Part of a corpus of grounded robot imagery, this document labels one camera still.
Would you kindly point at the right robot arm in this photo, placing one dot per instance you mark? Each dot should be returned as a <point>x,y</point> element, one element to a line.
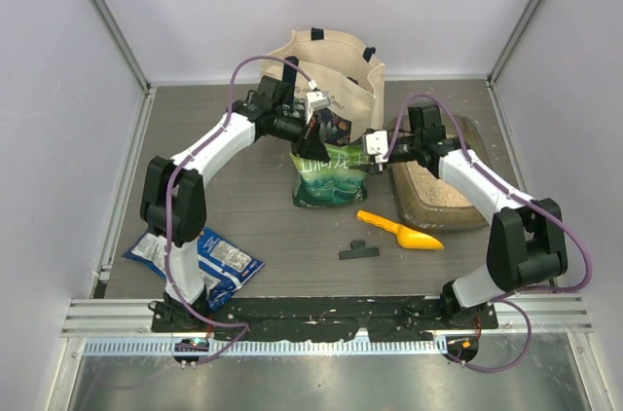
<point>527,244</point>

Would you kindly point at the black bag clip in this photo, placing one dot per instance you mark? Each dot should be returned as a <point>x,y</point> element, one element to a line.
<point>359,250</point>

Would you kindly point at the grey litter box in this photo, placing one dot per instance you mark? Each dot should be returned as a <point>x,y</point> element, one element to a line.
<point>430,219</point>

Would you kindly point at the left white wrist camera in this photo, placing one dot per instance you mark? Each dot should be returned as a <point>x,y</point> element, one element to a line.
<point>315,100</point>

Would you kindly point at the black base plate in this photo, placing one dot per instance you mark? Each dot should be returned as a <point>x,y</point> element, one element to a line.
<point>331,319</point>

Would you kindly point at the beige canvas tote bag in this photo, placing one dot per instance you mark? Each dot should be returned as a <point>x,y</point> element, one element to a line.
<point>343,67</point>

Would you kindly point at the yellow plastic scoop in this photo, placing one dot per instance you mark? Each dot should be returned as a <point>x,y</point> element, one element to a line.
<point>406,237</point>

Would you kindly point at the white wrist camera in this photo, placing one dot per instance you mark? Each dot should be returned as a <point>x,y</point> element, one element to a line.
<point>375,145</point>
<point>315,100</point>

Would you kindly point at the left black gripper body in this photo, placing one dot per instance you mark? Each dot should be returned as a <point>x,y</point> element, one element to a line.
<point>289,129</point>

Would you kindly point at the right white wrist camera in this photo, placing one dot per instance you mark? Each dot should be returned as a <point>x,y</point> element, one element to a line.
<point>375,145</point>

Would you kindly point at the blue Doritos chip bag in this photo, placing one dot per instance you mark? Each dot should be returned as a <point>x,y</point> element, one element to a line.
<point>225,268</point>

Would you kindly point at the green cat litter bag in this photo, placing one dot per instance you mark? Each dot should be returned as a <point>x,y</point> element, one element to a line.
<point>339,182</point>

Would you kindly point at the clean litter granules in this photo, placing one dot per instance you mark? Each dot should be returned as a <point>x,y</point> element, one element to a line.
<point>433,191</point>

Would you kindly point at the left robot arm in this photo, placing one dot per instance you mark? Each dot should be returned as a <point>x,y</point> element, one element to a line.
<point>173,203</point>

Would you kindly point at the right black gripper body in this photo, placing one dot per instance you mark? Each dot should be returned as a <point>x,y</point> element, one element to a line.
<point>405,149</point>

